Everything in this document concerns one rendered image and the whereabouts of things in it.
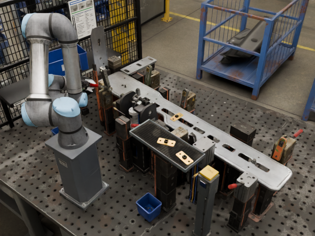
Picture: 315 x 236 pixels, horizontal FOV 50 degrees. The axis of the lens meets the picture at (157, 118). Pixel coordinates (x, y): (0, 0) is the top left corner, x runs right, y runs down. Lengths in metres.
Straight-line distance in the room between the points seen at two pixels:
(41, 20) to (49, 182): 0.96
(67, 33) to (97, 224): 0.99
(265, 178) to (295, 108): 2.34
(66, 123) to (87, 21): 1.17
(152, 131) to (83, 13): 1.23
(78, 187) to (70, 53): 0.69
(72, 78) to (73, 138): 0.31
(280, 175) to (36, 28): 1.35
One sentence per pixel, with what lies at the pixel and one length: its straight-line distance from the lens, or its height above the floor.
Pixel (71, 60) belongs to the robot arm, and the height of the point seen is 1.44.
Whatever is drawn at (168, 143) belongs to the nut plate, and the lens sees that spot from 1.61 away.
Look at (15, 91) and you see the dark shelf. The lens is 2.40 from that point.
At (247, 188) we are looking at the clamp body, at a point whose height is 1.05.
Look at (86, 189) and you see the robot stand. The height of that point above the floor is 0.82.
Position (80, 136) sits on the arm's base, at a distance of 1.71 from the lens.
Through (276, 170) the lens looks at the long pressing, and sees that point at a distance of 1.80.
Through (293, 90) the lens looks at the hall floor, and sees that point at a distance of 4.33.
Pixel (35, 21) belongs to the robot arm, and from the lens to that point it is 1.74.
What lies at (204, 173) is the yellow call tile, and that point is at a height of 1.16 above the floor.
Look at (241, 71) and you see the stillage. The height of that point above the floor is 0.16.
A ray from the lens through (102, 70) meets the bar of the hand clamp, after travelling 2.09.
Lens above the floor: 2.26
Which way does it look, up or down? 39 degrees down
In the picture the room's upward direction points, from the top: 1 degrees counter-clockwise
